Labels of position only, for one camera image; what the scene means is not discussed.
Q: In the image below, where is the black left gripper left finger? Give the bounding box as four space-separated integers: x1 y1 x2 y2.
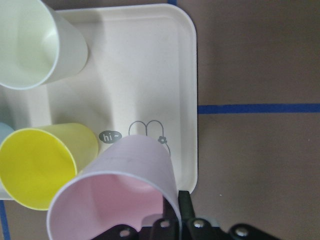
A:
162 197 179 225

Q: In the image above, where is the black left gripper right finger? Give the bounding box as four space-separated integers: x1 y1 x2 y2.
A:
178 190 196 222

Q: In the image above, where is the pink plastic cup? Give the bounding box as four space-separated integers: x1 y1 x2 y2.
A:
46 135 181 240

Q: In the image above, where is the yellow plastic cup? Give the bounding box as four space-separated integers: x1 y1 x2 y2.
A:
0 123 99 211

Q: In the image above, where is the blue plastic cup on tray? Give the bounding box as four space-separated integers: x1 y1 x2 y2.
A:
0 122 14 144

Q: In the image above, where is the pale green plastic cup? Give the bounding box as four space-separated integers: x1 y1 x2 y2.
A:
0 0 88 90

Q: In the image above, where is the cream plastic tray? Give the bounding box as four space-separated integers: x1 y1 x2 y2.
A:
0 3 198 192

